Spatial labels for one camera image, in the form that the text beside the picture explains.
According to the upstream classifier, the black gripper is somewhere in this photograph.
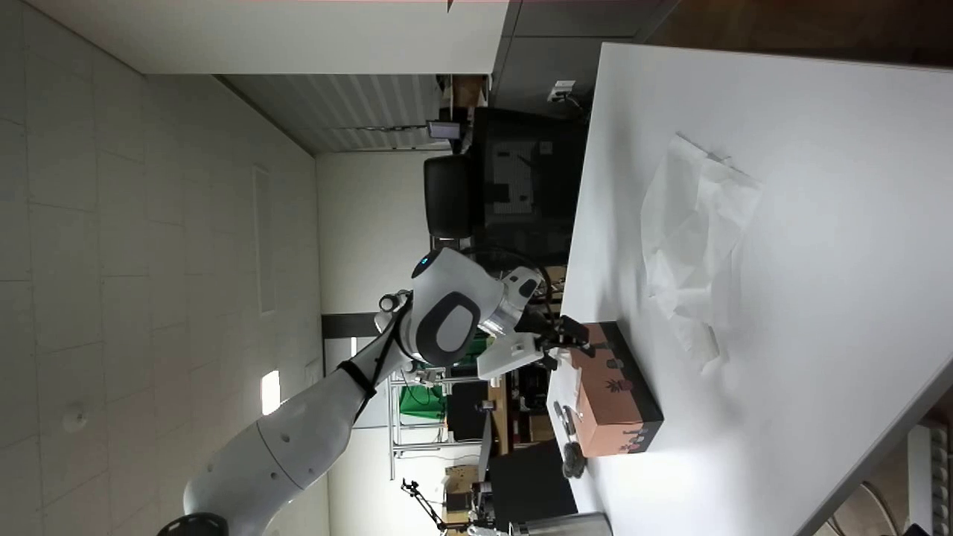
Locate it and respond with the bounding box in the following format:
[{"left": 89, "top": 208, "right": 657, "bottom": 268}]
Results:
[{"left": 533, "top": 317, "right": 600, "bottom": 364}]

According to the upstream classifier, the small black device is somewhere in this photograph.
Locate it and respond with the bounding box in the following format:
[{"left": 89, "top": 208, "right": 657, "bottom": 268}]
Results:
[{"left": 560, "top": 437, "right": 590, "bottom": 484}]

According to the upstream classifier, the clear plastic bag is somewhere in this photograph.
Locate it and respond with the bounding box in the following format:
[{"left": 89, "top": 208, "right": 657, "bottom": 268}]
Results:
[{"left": 637, "top": 132, "right": 765, "bottom": 381}]

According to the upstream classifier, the black monitor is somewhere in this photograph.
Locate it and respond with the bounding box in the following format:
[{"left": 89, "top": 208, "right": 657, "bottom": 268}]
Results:
[{"left": 487, "top": 437, "right": 579, "bottom": 531}]

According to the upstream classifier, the black office chair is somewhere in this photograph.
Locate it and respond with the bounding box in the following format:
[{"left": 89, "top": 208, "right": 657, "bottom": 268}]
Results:
[{"left": 418, "top": 104, "right": 587, "bottom": 271}]

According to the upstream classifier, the white metal rack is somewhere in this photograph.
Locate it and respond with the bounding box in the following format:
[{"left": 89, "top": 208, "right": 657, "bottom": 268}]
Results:
[{"left": 386, "top": 372, "right": 490, "bottom": 461}]

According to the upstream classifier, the green bag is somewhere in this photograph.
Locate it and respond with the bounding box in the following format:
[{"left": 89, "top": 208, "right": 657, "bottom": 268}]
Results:
[{"left": 395, "top": 381, "right": 447, "bottom": 427}]

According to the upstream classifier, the grey ceiling projector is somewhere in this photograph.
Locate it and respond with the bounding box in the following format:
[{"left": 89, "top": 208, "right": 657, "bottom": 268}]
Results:
[{"left": 423, "top": 117, "right": 468, "bottom": 143}]

